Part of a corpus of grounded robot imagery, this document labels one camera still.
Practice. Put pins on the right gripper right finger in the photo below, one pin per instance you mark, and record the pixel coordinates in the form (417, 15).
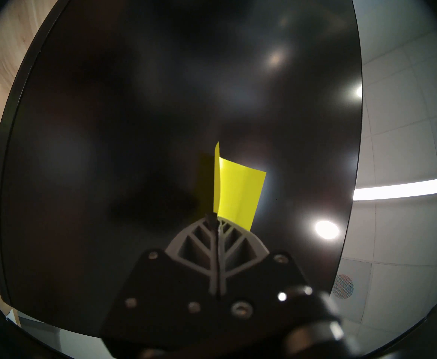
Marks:
(248, 283)

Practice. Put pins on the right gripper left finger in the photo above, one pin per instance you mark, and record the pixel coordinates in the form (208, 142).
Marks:
(173, 294)

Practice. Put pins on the single yellow sticky note sheet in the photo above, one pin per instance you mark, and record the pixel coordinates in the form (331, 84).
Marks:
(237, 193)

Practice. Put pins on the black curved computer monitor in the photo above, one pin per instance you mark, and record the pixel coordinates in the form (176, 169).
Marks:
(128, 119)

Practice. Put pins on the round grey ceiling speaker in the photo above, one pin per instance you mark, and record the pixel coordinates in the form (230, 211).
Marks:
(343, 286)

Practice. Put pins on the linear ceiling light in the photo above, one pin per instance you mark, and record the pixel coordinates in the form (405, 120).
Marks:
(405, 188)

